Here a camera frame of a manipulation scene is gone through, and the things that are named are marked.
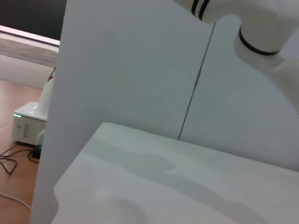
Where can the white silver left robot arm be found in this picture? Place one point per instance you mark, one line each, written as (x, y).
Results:
(257, 35)

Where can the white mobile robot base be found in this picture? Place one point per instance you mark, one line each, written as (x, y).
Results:
(25, 130)

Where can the white partition panel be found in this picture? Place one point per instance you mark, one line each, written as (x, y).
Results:
(128, 70)
(233, 116)

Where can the black power adapter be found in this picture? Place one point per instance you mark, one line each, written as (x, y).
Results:
(37, 151)

